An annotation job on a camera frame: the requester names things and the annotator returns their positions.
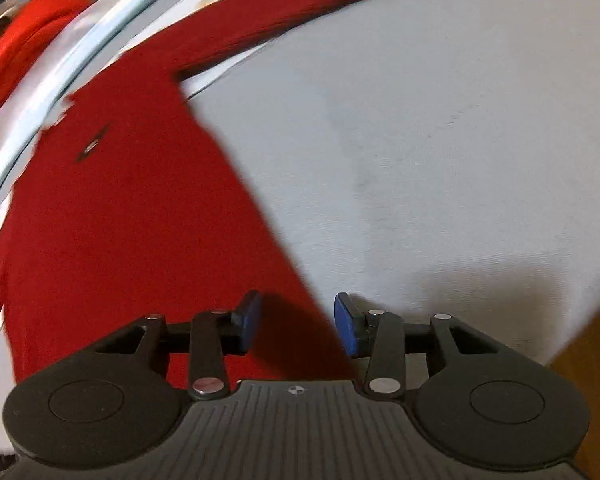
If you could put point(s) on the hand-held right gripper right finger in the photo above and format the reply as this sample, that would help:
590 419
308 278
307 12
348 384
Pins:
344 322

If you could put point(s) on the red knit sweater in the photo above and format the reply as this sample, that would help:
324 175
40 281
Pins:
130 235

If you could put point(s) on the red folded blanket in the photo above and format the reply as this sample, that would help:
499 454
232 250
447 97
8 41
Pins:
25 35

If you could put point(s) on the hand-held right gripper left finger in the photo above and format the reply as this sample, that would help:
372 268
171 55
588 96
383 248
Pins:
249 321

